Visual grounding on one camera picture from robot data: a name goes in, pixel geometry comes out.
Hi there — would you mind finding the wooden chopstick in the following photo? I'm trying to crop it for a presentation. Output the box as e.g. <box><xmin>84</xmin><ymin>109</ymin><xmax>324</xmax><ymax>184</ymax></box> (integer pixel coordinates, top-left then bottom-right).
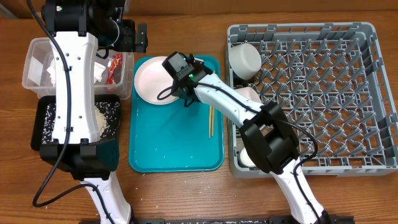
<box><xmin>210</xmin><ymin>106</ymin><xmax>215</xmax><ymax>136</ymax></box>
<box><xmin>208</xmin><ymin>106</ymin><xmax>213</xmax><ymax>138</ymax></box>

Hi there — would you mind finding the large white plate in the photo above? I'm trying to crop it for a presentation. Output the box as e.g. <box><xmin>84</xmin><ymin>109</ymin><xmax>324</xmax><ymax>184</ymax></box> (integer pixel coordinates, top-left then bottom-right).
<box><xmin>134</xmin><ymin>56</ymin><xmax>178</xmax><ymax>105</ymax></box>

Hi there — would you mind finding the red snack wrapper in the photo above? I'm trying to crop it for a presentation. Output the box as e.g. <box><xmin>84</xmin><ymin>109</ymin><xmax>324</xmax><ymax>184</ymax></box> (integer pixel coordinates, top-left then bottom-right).
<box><xmin>106</xmin><ymin>54</ymin><xmax>123</xmax><ymax>85</ymax></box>

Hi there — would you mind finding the white napkin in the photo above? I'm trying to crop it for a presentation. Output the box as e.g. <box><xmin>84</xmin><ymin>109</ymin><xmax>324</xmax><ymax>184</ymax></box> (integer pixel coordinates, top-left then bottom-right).
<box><xmin>47</xmin><ymin>59</ymin><xmax>106</xmax><ymax>86</ymax></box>

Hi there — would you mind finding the small pink plate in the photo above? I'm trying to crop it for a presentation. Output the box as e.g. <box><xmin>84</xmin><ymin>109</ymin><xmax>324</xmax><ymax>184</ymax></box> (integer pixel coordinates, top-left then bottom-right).
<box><xmin>236</xmin><ymin>87</ymin><xmax>262</xmax><ymax>103</ymax></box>

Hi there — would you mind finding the grey bowl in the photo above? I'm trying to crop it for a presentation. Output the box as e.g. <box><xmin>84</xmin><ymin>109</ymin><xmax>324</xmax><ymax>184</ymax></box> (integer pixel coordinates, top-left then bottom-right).
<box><xmin>228</xmin><ymin>43</ymin><xmax>262</xmax><ymax>80</ymax></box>

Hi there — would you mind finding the pile of rice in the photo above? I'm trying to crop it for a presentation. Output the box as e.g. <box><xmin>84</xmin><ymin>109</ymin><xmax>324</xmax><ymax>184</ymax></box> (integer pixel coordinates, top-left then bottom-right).
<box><xmin>41</xmin><ymin>101</ymin><xmax>121</xmax><ymax>144</ymax></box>

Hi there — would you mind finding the small white cup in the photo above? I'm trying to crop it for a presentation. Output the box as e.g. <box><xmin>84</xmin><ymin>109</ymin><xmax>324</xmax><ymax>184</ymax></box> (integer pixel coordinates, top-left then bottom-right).
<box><xmin>238</xmin><ymin>147</ymin><xmax>257</xmax><ymax>168</ymax></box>

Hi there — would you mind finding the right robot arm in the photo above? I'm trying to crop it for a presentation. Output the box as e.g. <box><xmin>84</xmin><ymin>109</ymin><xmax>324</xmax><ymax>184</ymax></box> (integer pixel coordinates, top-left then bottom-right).
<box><xmin>162</xmin><ymin>52</ymin><xmax>331</xmax><ymax>223</ymax></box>

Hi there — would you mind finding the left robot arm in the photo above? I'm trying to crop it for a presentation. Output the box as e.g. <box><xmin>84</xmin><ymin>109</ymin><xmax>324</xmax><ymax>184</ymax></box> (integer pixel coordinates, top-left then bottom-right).
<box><xmin>33</xmin><ymin>0</ymin><xmax>148</xmax><ymax>223</ymax></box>

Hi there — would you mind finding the clear plastic waste bin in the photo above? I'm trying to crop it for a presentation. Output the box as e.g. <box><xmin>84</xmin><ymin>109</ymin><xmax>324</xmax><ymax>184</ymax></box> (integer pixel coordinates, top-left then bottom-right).
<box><xmin>22</xmin><ymin>37</ymin><xmax>134</xmax><ymax>100</ymax></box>

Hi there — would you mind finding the black food waste tray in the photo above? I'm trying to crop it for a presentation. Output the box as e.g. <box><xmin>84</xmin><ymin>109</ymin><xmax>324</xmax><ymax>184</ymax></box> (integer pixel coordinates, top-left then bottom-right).
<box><xmin>30</xmin><ymin>95</ymin><xmax>121</xmax><ymax>151</ymax></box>

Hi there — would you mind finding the grey dishwasher rack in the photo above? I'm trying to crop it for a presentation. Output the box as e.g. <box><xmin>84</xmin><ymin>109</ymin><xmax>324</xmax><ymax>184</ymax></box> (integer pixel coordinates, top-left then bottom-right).
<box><xmin>226</xmin><ymin>22</ymin><xmax>397</xmax><ymax>177</ymax></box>

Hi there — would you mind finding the teal serving tray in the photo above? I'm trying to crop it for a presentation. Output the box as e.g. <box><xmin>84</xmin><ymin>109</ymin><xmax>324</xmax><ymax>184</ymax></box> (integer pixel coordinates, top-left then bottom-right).
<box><xmin>129</xmin><ymin>55</ymin><xmax>225</xmax><ymax>173</ymax></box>

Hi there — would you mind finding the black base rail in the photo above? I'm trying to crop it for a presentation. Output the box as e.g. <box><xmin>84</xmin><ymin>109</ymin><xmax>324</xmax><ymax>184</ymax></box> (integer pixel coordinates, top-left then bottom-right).
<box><xmin>79</xmin><ymin>215</ymin><xmax>355</xmax><ymax>224</ymax></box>

